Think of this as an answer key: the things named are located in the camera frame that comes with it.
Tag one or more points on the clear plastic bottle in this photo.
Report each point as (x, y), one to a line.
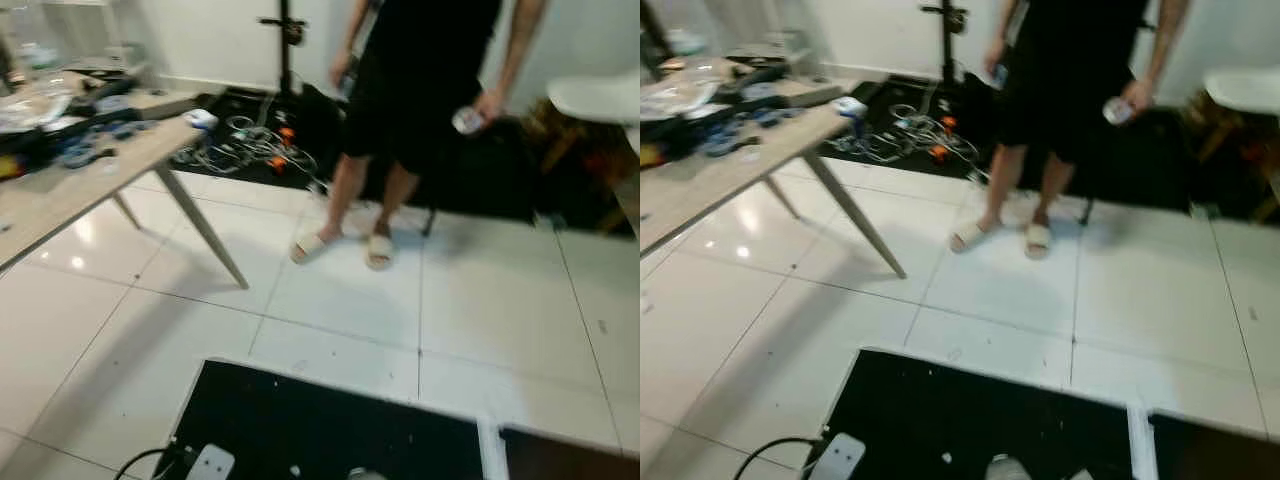
(466, 121)
(1117, 112)

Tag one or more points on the dark mobile phone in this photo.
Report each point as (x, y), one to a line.
(348, 90)
(1001, 77)

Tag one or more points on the person's right hand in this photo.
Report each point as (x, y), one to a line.
(994, 58)
(341, 68)

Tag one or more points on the black tripod stand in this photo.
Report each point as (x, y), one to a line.
(288, 35)
(948, 25)

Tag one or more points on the black speckled floor mat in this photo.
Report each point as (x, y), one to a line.
(980, 420)
(330, 430)

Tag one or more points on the white chair with wooden legs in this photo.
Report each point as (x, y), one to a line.
(600, 98)
(1245, 90)

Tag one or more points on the white power strip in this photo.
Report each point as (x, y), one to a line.
(210, 465)
(838, 458)

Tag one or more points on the small white blue device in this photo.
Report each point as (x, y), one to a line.
(850, 106)
(200, 119)

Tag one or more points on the person in black clothes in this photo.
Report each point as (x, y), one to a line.
(1070, 80)
(420, 80)

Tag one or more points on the beige slipper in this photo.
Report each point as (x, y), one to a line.
(379, 251)
(308, 247)
(966, 237)
(1037, 241)

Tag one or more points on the light wooden table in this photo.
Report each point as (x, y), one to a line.
(715, 175)
(60, 188)

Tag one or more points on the dark brown floor mat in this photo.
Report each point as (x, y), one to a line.
(570, 462)
(1215, 452)

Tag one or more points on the blue parts heap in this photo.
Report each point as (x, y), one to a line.
(78, 152)
(722, 140)

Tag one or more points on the large black floor mat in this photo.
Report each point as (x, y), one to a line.
(1130, 175)
(480, 185)

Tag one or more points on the person's left hand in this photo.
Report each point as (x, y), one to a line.
(491, 101)
(1139, 94)

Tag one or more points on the white crumpled trash piece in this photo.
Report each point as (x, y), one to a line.
(365, 475)

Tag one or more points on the clear plastic bag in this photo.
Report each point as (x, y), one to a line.
(35, 105)
(682, 92)

